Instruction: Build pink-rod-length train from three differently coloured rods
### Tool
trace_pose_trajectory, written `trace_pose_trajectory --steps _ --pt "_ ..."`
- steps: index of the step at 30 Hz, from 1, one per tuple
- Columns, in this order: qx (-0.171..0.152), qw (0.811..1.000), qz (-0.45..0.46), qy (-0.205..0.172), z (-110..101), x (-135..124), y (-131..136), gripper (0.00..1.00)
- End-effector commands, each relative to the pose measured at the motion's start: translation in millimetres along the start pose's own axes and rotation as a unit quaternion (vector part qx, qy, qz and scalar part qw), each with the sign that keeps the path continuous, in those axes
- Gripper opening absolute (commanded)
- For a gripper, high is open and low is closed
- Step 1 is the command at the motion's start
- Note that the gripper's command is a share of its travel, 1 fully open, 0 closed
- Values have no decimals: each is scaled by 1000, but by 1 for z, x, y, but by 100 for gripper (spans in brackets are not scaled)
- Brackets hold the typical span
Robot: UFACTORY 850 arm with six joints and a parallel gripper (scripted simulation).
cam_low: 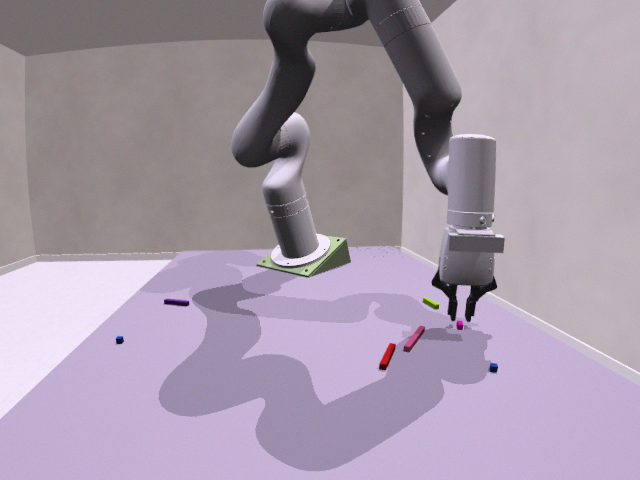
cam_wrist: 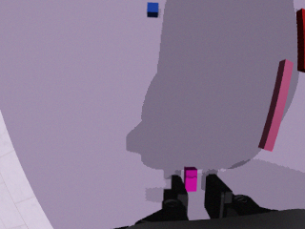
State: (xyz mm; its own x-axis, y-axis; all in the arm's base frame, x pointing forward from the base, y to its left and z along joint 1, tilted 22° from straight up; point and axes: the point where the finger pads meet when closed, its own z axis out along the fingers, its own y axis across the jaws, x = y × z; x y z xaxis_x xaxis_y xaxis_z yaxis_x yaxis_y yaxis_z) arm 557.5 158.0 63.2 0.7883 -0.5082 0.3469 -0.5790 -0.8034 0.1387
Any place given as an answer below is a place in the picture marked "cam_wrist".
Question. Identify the red rod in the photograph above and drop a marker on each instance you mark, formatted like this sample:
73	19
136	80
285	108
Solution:
300	21

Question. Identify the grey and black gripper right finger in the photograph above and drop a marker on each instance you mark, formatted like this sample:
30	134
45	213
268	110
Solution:
220	202

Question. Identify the small dark blue cube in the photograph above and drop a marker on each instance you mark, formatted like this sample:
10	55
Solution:
152	10

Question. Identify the pink rod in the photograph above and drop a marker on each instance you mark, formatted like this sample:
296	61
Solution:
277	106

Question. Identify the magenta block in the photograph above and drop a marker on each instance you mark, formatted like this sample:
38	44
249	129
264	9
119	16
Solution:
190	178

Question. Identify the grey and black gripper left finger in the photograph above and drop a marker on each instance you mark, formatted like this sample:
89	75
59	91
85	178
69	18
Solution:
172	204

